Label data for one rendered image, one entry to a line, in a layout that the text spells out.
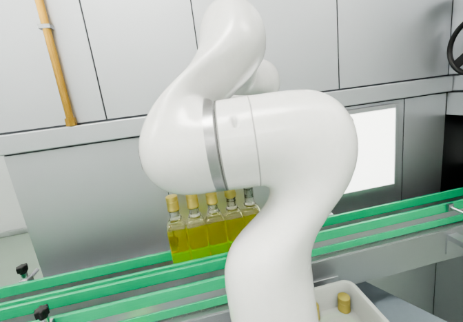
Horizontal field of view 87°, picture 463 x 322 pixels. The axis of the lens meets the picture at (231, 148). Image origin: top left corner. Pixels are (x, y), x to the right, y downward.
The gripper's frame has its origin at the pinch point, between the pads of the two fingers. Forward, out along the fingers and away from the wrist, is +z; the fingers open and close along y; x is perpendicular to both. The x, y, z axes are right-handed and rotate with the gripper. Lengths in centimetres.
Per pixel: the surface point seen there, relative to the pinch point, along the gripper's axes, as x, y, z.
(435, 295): 90, -15, 84
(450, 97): 90, -14, -12
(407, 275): 74, -15, 69
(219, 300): -14.1, 13.9, 29.6
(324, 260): 20.9, 5.8, 31.9
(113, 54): -34, -14, -40
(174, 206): -22.6, 1.7, 6.0
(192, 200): -17.2, 2.2, 5.1
